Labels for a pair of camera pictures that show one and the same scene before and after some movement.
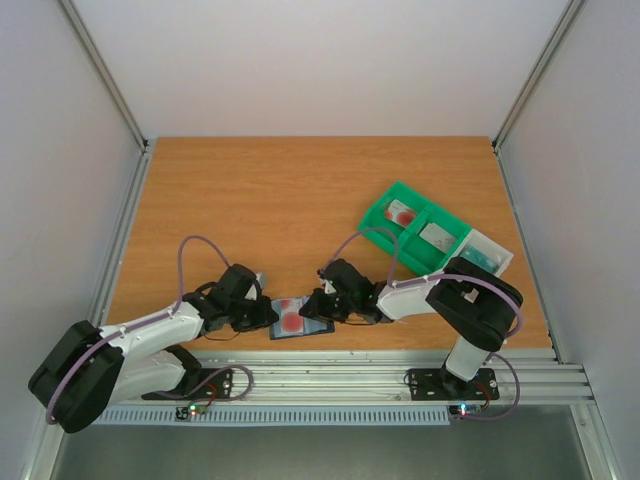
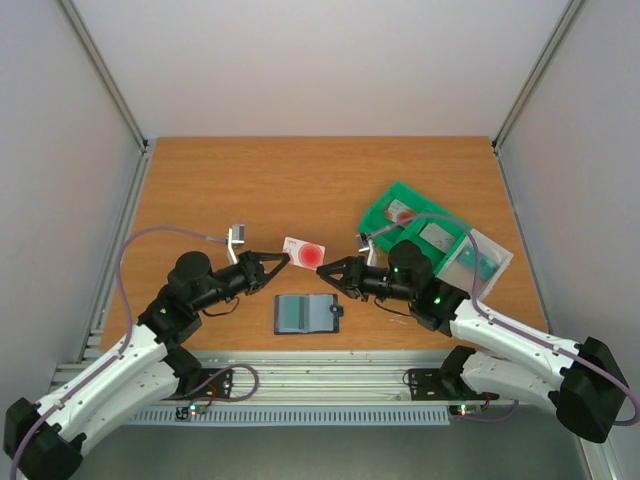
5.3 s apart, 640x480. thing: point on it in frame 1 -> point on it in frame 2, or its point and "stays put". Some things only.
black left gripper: (264, 318) -> (254, 270)
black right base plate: (439, 384) stays put
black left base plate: (219, 388) stays put
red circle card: (290, 319) -> (304, 254)
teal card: (476, 256) stays put
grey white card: (438, 237) stays put
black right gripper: (323, 303) -> (354, 276)
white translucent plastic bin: (485, 252) stays put
